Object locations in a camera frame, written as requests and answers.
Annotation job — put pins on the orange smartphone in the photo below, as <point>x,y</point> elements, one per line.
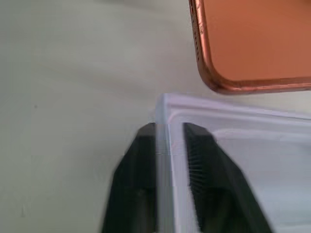
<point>255,41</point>

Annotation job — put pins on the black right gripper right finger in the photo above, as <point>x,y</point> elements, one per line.
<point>218,184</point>

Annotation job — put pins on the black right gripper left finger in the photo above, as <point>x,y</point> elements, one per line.
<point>132,179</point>

